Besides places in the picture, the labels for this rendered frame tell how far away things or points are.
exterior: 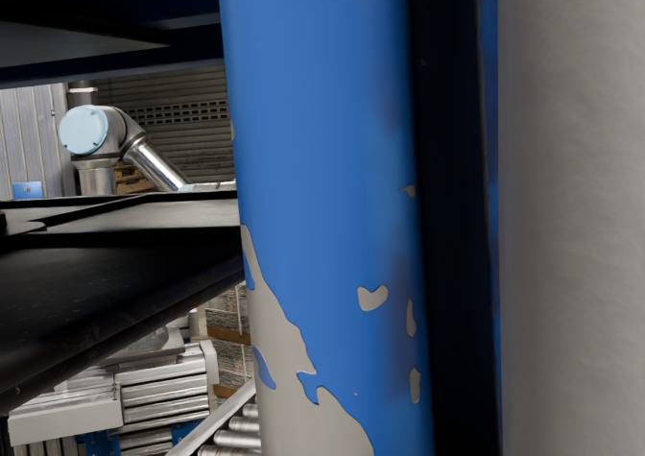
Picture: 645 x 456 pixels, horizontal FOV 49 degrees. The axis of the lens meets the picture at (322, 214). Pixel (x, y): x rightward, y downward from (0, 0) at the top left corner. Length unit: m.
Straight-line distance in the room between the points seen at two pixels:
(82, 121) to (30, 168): 0.37
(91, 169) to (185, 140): 8.80
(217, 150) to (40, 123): 8.34
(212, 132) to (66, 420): 8.67
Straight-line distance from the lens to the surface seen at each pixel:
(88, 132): 1.78
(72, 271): 0.41
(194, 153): 10.56
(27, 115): 2.11
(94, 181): 1.81
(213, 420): 1.50
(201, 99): 10.45
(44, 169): 2.11
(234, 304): 2.63
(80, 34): 0.54
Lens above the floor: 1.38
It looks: 7 degrees down
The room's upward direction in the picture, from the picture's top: 5 degrees counter-clockwise
